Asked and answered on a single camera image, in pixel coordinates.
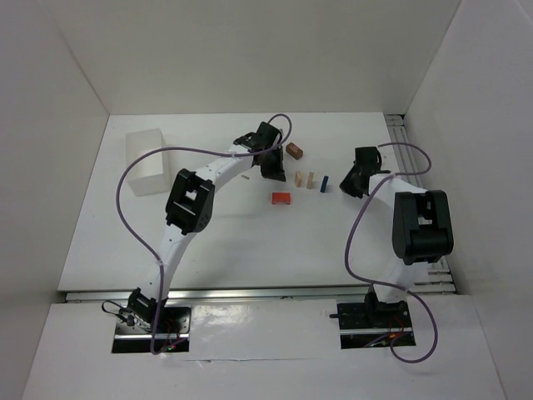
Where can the white perforated plastic box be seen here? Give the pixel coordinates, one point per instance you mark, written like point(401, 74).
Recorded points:
point(152, 174)

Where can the red arch wood block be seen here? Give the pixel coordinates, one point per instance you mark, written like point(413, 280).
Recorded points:
point(281, 198)

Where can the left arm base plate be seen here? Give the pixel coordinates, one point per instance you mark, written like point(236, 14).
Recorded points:
point(132, 335)

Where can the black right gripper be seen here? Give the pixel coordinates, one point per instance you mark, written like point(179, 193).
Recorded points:
point(351, 183)

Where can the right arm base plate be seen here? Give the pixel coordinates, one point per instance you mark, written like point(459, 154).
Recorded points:
point(362, 324)

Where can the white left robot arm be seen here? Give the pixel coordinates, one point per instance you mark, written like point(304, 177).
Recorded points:
point(189, 210)

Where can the brown balloon wood block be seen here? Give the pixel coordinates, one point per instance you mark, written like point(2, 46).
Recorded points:
point(294, 151)

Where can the blue wood block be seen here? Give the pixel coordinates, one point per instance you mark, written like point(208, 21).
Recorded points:
point(324, 184)

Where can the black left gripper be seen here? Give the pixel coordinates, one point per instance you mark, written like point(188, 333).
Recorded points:
point(272, 164)

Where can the natural long wood block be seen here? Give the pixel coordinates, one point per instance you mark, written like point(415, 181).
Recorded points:
point(309, 182)

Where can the aluminium rail front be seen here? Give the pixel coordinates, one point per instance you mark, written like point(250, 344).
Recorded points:
point(229, 294)

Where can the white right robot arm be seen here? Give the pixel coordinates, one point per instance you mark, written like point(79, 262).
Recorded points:
point(421, 231)

